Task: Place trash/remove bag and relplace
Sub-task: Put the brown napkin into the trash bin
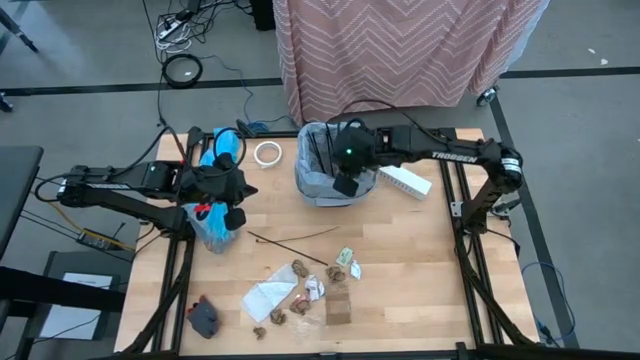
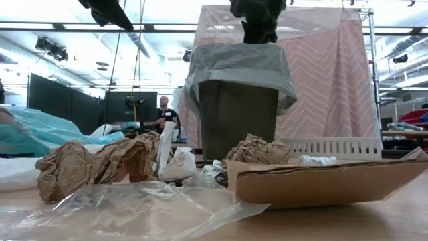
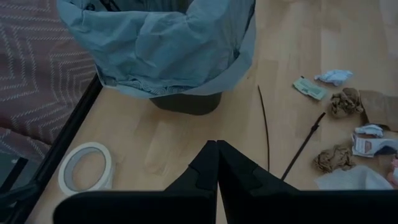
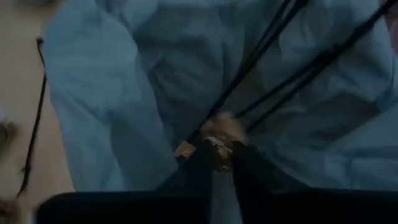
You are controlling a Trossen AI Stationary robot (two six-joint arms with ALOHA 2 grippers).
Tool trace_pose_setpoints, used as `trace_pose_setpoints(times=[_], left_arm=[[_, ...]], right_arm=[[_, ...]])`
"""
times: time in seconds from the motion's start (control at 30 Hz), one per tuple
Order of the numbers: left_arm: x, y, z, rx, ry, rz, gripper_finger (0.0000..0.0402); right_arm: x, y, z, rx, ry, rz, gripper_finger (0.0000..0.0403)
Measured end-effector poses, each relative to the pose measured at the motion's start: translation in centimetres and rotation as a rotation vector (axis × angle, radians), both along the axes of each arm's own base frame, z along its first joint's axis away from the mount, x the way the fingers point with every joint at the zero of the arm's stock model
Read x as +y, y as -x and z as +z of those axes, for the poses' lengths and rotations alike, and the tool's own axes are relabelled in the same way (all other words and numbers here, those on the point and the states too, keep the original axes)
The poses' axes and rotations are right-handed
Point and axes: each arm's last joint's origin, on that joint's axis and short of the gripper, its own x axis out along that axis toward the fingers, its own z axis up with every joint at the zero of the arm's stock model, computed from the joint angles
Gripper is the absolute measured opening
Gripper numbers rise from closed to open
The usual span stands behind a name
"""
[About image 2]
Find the grey trash bag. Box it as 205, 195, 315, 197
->
183, 42, 298, 116

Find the black monitor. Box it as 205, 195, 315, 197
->
104, 90, 158, 124

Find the clear plastic film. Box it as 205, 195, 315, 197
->
0, 170, 271, 241

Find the white printed paper bag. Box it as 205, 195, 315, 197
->
159, 146, 197, 181

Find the pink chevron blanket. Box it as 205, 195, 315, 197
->
178, 19, 379, 150

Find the black partition panel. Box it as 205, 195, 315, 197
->
27, 72, 105, 136

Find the black hanging cable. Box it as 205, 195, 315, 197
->
102, 0, 128, 135

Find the yellow hanging cable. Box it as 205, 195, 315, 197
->
132, 102, 139, 137

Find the background wooden table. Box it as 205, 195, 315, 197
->
381, 129, 428, 138

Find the white background cloth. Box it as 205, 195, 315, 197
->
89, 123, 116, 137

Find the long brown paper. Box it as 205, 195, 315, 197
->
35, 130, 165, 204

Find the white blue cloth pile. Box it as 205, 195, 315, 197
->
387, 120, 426, 132

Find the white slotted cable duct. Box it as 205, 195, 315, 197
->
279, 136, 383, 161

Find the brown paper ball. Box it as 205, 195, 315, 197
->
225, 133, 291, 165

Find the metal rack pole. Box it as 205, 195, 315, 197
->
359, 8, 383, 138

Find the thin hanging cable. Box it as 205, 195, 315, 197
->
130, 0, 147, 101

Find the black camera on stand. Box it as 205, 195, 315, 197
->
125, 96, 146, 110

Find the cardboard box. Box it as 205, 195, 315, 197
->
224, 156, 428, 210

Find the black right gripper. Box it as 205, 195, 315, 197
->
229, 0, 288, 44

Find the red storage bin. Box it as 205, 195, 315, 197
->
397, 108, 428, 125

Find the person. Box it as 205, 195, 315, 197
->
146, 96, 180, 135

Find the dark grey trash bin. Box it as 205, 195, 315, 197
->
199, 80, 280, 161

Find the blue plastic bag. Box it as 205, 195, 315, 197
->
0, 106, 126, 158

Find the white paper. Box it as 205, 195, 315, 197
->
297, 154, 338, 167

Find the white grey wrapper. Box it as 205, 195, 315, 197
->
200, 159, 229, 187

